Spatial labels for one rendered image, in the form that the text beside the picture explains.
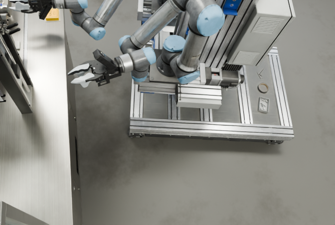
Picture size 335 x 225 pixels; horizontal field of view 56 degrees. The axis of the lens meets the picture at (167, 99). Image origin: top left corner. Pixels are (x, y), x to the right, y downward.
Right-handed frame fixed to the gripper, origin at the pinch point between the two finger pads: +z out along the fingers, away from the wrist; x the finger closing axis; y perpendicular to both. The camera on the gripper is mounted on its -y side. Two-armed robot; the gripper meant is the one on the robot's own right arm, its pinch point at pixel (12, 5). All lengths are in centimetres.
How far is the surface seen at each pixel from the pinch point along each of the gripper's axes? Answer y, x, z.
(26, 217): 33, 103, -15
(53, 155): -17, 72, -14
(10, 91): 4.8, 49.5, -1.9
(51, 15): -16.9, -7.5, -15.2
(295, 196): -107, 102, -178
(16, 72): 8.9, 43.4, -4.9
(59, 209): -17, 96, -16
